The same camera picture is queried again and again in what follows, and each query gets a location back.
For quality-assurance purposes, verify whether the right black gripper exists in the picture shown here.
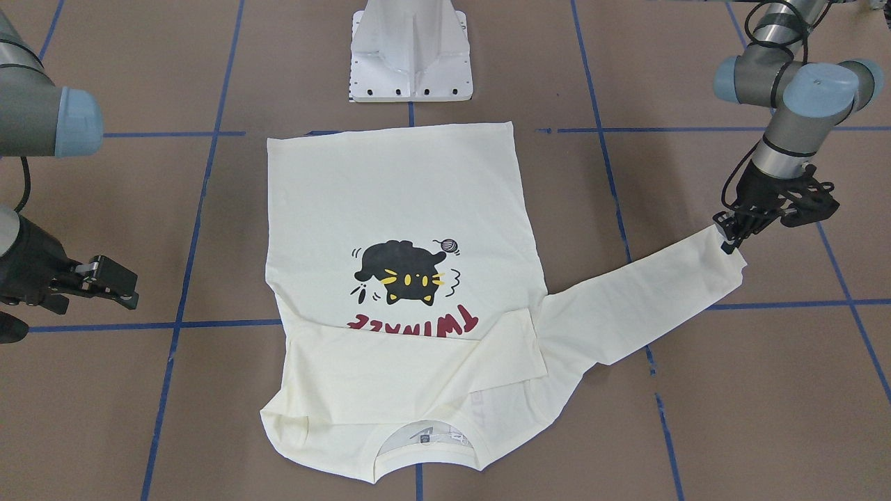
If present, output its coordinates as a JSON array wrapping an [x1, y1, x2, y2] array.
[[1, 212, 139, 315]]

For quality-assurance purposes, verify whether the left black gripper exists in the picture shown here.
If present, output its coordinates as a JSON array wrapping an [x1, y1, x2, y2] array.
[[713, 161, 840, 255]]

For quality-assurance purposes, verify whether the cream long-sleeve cat shirt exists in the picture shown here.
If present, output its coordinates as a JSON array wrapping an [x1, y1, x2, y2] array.
[[259, 122, 746, 483]]

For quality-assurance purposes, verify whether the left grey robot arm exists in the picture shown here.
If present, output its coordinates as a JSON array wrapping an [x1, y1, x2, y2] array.
[[713, 1, 885, 254]]

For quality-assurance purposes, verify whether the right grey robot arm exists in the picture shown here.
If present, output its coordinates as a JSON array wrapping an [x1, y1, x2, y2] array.
[[1, 15, 139, 315]]

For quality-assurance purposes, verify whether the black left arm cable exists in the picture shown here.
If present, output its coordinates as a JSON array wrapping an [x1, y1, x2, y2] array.
[[720, 0, 829, 213]]

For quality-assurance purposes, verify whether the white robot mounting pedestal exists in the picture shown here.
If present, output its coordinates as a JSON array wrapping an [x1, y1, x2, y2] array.
[[348, 1, 474, 104]]

